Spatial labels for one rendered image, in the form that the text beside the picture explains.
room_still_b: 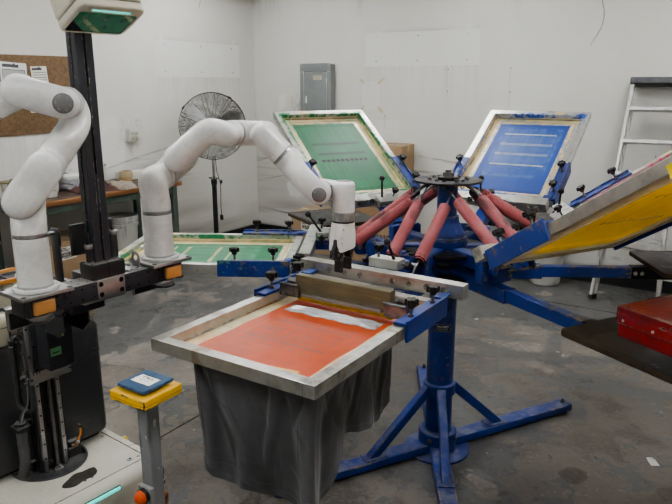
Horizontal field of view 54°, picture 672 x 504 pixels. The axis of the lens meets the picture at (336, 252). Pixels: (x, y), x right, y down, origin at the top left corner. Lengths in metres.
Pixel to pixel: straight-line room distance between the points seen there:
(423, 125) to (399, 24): 0.99
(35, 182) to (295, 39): 5.70
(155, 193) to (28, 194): 0.47
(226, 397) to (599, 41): 4.80
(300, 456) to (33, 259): 0.93
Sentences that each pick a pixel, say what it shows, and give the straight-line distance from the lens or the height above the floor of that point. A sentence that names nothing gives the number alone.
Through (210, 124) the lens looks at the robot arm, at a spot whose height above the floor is 1.59.
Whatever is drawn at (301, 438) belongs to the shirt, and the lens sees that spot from 1.88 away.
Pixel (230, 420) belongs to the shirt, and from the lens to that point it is 2.03.
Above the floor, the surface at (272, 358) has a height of 0.96.
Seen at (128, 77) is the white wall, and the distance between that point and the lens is 6.46.
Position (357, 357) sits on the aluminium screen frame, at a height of 0.99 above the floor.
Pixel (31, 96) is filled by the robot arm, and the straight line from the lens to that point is 1.90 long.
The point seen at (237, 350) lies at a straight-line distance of 1.97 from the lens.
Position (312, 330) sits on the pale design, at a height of 0.96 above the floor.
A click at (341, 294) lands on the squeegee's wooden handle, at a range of 2.24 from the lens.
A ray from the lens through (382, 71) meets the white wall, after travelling 6.80.
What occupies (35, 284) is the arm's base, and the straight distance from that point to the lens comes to 2.04.
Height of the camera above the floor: 1.71
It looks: 14 degrees down
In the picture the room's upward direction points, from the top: straight up
